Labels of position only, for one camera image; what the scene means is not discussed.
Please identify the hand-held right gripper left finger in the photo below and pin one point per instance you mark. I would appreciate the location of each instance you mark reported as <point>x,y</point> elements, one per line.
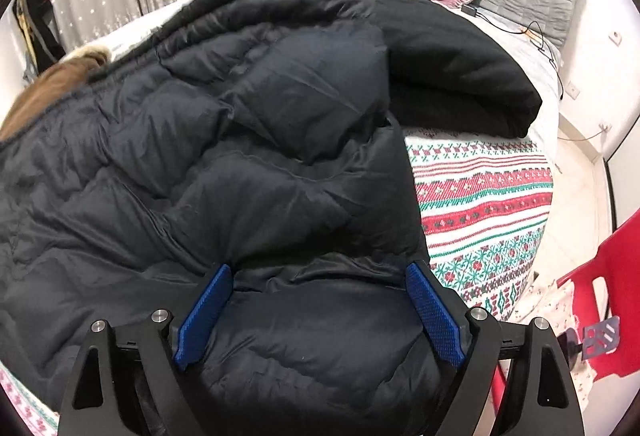
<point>205,316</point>

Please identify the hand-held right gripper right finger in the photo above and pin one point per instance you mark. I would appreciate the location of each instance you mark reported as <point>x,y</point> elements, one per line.
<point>432,311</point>

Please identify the black puffer jacket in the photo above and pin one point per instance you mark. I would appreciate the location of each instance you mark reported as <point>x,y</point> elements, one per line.
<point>200,166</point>

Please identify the black quilted fleece jacket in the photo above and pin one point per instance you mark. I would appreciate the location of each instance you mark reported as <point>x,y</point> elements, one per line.
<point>460,71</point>

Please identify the brown fur-trimmed coat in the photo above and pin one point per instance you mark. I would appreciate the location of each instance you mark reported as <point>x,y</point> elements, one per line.
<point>45,86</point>

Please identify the hanging dark clothes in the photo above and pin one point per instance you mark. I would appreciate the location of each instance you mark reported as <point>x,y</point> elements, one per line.
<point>37,21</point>

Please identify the striped patterned blanket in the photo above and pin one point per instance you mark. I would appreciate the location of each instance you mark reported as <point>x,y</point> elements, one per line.
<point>480,206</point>

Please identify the white floral cloth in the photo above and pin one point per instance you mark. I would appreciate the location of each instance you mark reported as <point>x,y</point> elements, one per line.
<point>560,311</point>

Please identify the grey slotted plastic part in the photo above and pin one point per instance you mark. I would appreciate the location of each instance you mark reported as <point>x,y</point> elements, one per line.
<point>600,336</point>

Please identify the red plastic chair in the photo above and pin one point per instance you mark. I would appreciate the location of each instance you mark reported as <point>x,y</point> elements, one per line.
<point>615,286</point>

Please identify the thin black pole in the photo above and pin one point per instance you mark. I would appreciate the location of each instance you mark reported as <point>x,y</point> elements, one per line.
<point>612,201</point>

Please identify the black charger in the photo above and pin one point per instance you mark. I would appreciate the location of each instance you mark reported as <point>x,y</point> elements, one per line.
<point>468,10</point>

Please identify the white wall outlet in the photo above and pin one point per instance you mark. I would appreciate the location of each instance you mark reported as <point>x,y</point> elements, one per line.
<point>606,128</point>
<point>572,90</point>
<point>615,37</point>

